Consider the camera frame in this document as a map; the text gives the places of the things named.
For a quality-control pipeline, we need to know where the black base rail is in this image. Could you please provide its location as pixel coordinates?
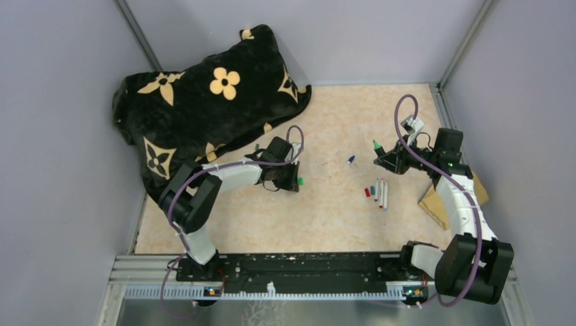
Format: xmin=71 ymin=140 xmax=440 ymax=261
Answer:
xmin=175 ymin=251 xmax=433 ymax=295

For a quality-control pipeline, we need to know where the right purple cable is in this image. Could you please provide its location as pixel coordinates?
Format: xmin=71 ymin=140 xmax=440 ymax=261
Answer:
xmin=394 ymin=94 xmax=484 ymax=308

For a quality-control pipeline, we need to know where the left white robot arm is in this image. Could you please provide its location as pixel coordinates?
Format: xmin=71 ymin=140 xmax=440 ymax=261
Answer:
xmin=158 ymin=137 xmax=304 ymax=281

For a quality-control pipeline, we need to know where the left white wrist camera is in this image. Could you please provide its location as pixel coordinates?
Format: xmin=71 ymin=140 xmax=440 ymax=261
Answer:
xmin=291 ymin=142 xmax=303 ymax=164

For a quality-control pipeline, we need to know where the black floral plush blanket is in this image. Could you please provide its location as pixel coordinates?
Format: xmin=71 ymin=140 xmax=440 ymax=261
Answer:
xmin=111 ymin=24 xmax=312 ymax=201

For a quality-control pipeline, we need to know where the purple cable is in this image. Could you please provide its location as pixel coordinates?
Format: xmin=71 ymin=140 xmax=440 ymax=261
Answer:
xmin=160 ymin=125 xmax=306 ymax=321
xmin=394 ymin=94 xmax=484 ymax=308

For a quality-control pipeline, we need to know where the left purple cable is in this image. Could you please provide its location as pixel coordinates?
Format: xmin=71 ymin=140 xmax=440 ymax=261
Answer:
xmin=160 ymin=125 xmax=306 ymax=321

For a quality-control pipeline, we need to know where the white light-blue pen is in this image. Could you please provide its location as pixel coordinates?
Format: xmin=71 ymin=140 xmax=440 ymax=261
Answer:
xmin=381 ymin=181 xmax=389 ymax=211

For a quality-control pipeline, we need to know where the black green highlighter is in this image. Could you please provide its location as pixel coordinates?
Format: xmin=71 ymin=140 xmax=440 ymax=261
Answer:
xmin=372 ymin=140 xmax=386 ymax=158

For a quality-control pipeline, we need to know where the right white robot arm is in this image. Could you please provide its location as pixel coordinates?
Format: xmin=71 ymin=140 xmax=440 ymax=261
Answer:
xmin=374 ymin=128 xmax=514 ymax=304

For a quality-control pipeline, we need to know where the white blue-tip pen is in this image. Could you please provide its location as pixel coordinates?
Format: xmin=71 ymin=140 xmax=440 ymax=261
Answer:
xmin=373 ymin=178 xmax=380 ymax=202

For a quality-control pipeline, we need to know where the grey cable duct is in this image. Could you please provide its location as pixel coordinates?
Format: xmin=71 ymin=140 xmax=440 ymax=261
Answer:
xmin=124 ymin=285 xmax=406 ymax=301

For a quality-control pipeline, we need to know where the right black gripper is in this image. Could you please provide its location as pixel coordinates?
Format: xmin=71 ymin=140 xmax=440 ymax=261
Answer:
xmin=376 ymin=134 xmax=439 ymax=175

